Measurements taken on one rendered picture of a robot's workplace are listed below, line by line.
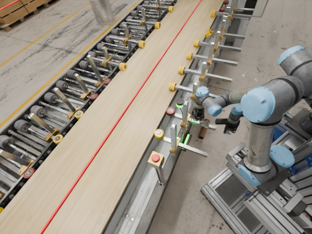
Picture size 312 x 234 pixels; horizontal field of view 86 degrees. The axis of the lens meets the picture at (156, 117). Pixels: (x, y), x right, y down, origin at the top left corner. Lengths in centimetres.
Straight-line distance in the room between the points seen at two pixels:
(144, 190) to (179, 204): 69
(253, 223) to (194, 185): 64
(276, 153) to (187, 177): 133
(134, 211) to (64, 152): 74
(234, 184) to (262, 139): 129
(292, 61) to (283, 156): 46
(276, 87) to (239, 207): 146
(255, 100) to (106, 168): 108
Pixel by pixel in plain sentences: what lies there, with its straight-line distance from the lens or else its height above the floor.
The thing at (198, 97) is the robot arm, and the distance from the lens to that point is 106.
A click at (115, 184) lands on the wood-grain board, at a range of 130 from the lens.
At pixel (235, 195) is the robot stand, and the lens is 201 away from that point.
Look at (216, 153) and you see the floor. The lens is 233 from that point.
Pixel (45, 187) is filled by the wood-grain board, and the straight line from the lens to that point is 154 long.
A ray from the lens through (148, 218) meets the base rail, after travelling 142.
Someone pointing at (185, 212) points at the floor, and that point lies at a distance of 211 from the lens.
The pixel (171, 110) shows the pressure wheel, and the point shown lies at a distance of 149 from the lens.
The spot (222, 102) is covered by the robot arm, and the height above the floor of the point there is 132.
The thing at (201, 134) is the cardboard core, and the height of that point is 8.
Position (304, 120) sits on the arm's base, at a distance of 149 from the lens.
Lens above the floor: 210
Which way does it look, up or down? 55 degrees down
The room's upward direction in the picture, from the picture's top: 10 degrees counter-clockwise
